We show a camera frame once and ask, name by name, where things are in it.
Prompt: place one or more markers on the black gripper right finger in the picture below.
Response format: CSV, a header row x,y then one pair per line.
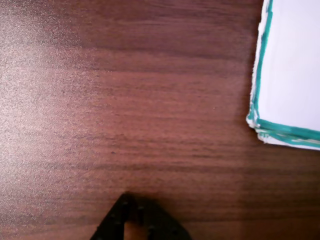
x,y
160,221

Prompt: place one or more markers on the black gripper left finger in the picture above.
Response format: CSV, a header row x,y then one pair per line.
x,y
112,220

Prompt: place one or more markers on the white box with green edges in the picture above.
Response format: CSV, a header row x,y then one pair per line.
x,y
290,65

